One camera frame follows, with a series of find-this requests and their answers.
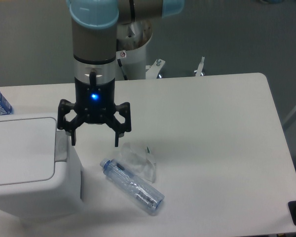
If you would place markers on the clear blue plastic bottle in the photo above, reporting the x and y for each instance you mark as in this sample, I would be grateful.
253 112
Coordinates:
144 194

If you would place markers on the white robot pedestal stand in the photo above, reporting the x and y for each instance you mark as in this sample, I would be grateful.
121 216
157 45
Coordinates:
131 55

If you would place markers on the crumpled clear plastic wrapper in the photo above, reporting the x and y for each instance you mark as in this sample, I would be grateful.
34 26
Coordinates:
139 159

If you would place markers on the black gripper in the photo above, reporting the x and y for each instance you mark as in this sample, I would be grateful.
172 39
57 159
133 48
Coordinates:
92 106

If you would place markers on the white push-lid trash can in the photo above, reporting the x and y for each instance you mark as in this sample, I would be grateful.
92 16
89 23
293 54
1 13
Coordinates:
41 175

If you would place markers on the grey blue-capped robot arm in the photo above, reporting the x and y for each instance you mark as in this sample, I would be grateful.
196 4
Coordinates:
94 32

